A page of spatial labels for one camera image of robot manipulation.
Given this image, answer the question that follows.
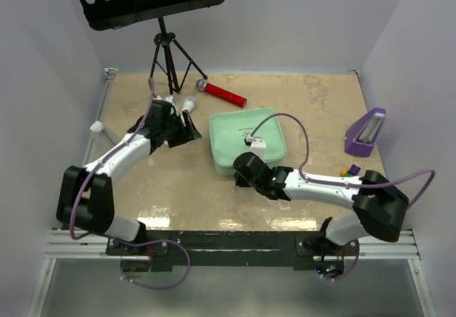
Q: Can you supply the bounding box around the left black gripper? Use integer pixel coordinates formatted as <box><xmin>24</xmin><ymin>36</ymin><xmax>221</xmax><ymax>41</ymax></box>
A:
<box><xmin>162</xmin><ymin>110</ymin><xmax>202</xmax><ymax>148</ymax></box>

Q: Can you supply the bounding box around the mint green medicine kit case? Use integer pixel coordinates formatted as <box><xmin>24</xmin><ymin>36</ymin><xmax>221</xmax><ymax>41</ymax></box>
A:
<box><xmin>209</xmin><ymin>107</ymin><xmax>286</xmax><ymax>176</ymax></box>

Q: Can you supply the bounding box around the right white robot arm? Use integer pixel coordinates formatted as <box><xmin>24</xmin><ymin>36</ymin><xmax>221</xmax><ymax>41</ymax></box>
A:
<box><xmin>233</xmin><ymin>152</ymin><xmax>409</xmax><ymax>255</ymax></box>

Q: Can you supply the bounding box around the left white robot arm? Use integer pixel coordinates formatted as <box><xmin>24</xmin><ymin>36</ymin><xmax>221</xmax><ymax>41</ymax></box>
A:
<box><xmin>56</xmin><ymin>99</ymin><xmax>202</xmax><ymax>254</ymax></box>

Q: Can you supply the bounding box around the white toy microphone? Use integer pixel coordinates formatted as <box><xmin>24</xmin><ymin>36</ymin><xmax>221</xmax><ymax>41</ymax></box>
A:
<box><xmin>181</xmin><ymin>96</ymin><xmax>197</xmax><ymax>113</ymax></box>

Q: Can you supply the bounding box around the red toy microphone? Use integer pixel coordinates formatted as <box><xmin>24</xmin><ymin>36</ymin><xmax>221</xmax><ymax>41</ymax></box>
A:
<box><xmin>196</xmin><ymin>79</ymin><xmax>247</xmax><ymax>108</ymax></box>

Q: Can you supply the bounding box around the white plastic stand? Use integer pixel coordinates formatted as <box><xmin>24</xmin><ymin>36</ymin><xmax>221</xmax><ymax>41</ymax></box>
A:
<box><xmin>90</xmin><ymin>120</ymin><xmax>121</xmax><ymax>153</ymax></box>

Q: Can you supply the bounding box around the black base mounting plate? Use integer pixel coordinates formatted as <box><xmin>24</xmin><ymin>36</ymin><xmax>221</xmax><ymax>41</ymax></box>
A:
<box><xmin>105</xmin><ymin>229</ymin><xmax>357</xmax><ymax>271</ymax></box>

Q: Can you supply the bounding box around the toy brick car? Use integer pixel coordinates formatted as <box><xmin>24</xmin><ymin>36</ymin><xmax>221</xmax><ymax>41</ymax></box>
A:
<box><xmin>341</xmin><ymin>165</ymin><xmax>361</xmax><ymax>177</ymax></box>

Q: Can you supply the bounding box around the purple plastic stand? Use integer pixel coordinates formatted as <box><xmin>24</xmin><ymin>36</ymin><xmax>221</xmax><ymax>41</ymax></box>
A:
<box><xmin>344</xmin><ymin>108</ymin><xmax>386</xmax><ymax>157</ymax></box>

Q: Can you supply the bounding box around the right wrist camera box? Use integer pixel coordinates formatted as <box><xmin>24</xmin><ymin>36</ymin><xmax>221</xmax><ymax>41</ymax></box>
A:
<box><xmin>244</xmin><ymin>134</ymin><xmax>267</xmax><ymax>158</ymax></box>

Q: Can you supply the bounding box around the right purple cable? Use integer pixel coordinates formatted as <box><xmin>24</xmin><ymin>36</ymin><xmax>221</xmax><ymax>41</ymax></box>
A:
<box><xmin>245</xmin><ymin>113</ymin><xmax>436</xmax><ymax>282</ymax></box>

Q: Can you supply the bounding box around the aluminium frame rail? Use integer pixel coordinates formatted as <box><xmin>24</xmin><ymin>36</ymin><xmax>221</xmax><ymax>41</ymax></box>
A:
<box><xmin>26</xmin><ymin>68</ymin><xmax>118</xmax><ymax>317</ymax></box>

